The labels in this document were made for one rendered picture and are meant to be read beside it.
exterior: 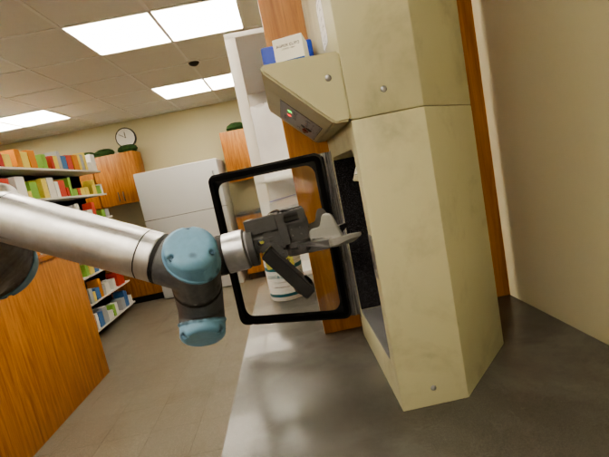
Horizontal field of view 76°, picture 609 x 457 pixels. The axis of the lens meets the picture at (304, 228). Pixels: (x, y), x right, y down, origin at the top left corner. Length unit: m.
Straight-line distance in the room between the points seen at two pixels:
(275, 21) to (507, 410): 0.89
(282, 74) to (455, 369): 0.53
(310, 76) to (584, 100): 0.50
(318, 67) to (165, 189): 5.16
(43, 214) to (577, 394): 0.83
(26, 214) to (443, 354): 0.66
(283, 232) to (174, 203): 5.01
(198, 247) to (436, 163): 0.37
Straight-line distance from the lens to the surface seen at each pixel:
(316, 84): 0.60
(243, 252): 0.70
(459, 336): 0.70
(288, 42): 0.71
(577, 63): 0.88
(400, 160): 0.61
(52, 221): 0.65
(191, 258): 0.54
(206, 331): 0.65
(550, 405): 0.74
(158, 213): 5.75
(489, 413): 0.71
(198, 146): 6.30
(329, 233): 0.68
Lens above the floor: 1.35
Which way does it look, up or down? 8 degrees down
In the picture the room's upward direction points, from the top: 11 degrees counter-clockwise
